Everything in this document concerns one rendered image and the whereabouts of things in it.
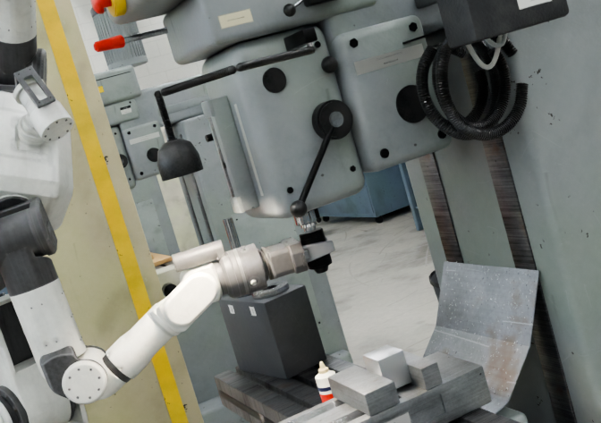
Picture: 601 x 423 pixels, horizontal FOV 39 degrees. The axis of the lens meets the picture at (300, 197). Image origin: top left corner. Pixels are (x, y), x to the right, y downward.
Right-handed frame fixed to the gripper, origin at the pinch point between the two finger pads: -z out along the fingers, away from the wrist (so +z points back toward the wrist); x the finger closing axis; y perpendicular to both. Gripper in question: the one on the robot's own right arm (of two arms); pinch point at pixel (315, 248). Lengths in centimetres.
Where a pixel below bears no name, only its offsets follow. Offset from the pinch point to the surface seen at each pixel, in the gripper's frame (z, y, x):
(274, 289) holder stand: 6.6, 12.5, 34.6
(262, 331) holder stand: 12.0, 20.9, 34.0
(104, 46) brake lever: 27, -47, 2
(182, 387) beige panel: 39, 67, 167
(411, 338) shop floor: -87, 123, 306
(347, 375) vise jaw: 2.6, 21.4, -12.2
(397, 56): -23.3, -30.4, -6.2
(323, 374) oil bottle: 5.4, 23.7, -0.6
